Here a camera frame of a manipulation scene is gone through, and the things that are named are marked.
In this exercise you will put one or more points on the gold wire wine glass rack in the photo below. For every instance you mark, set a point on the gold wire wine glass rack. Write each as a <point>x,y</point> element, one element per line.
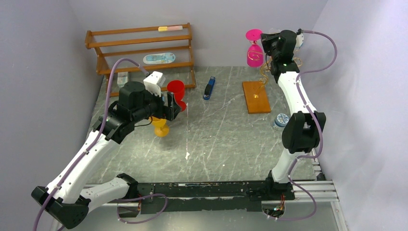
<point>255,94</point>

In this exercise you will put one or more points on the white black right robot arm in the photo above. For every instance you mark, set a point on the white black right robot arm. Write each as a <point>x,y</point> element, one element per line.
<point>303,132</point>

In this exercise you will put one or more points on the small teal white box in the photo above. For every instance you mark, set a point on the small teal white box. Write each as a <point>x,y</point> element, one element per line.
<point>122,79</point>

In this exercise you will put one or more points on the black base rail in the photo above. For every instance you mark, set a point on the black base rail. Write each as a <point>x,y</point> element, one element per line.
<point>209,196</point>

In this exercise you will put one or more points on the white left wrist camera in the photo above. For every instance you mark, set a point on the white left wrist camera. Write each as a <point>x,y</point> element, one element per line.
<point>154,82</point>

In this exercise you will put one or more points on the blue white oval package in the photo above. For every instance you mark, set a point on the blue white oval package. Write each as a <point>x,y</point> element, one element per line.
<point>159,58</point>

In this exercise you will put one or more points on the blue hanging wine glass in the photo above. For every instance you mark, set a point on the blue hanging wine glass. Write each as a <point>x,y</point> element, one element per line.
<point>299,41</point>

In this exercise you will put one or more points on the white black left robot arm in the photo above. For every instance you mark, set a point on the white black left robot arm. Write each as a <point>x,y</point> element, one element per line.
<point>65,198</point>

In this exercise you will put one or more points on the red plastic wine glass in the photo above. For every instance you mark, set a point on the red plastic wine glass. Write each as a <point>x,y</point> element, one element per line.
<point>178,88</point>

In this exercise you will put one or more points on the yellow pink eraser bar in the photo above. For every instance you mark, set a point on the yellow pink eraser bar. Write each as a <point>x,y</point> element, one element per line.
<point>170,28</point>

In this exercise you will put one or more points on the wooden shelf rack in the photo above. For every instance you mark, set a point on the wooden shelf rack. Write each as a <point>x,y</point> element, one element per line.
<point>136,43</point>

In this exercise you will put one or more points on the pink plastic wine glass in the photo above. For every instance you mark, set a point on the pink plastic wine glass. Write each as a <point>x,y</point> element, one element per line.
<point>255,55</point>

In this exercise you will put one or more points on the yellow plastic wine glass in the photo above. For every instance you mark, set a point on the yellow plastic wine glass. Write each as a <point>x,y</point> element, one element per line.
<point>161,129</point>

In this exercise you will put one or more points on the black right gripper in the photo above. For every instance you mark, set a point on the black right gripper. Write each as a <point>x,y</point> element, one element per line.
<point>267,41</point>

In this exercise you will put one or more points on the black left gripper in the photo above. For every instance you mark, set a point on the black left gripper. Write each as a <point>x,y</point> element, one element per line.
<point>170,112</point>

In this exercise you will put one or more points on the blue stapler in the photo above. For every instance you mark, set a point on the blue stapler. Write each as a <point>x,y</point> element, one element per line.
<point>209,88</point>

